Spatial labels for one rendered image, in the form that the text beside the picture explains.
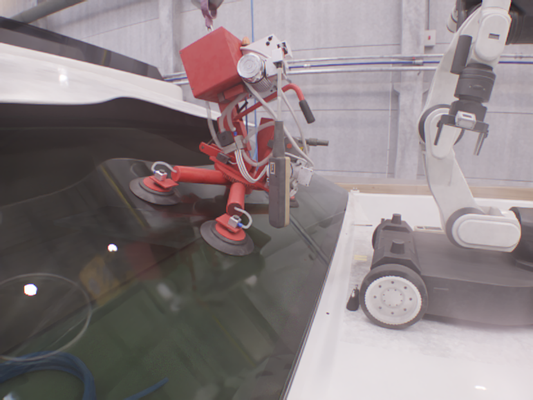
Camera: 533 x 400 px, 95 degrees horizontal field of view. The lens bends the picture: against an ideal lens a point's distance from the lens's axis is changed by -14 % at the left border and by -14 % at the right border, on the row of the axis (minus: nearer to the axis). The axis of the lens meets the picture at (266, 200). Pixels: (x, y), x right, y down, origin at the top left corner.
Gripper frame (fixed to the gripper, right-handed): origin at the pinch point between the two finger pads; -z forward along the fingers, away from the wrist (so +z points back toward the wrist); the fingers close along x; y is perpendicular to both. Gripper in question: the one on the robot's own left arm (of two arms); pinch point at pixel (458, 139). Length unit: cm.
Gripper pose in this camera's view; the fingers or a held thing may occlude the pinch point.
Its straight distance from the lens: 88.9
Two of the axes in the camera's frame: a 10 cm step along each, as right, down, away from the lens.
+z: 1.8, -9.4, -2.8
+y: -4.1, 1.9, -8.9
